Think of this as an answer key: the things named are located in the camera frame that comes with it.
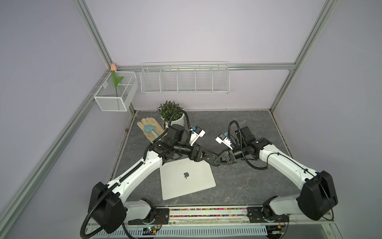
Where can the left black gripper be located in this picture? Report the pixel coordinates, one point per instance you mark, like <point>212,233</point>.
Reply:
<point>196,157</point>

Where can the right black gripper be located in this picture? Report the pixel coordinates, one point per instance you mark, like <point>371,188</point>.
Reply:
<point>229,159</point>

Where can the silver laptop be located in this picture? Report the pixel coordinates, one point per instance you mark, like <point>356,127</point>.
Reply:
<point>184,176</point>

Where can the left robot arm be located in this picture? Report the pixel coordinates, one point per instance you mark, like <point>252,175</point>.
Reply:
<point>109,208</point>

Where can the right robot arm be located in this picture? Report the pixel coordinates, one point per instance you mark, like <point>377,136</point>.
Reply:
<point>317,195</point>

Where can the beige work glove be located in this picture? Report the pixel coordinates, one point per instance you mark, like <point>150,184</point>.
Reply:
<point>150,121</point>

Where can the potted green plant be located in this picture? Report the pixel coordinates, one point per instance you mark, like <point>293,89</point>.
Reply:
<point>171,110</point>

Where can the blue garden trowel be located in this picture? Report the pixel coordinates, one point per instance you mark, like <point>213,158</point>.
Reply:
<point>149,129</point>

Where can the pink artificial tulip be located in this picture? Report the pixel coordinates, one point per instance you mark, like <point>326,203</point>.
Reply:
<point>116,79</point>

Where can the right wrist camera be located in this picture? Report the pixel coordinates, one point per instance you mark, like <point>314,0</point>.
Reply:
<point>223,138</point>

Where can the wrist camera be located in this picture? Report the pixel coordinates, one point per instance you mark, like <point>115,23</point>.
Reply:
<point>223,138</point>
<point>195,133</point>

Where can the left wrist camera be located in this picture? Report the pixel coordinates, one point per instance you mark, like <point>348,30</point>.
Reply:
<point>195,133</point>

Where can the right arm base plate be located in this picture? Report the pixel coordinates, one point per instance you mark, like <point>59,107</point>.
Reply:
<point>262,215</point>

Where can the aluminium front rail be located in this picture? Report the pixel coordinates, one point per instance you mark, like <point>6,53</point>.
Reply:
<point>225,222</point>

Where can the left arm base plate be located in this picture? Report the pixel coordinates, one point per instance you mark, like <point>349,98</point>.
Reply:
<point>160,216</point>

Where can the white wire shelf basket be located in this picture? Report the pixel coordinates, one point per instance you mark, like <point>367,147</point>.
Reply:
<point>196,77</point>

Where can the white mesh wall box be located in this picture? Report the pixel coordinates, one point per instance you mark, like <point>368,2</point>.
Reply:
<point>106,98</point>

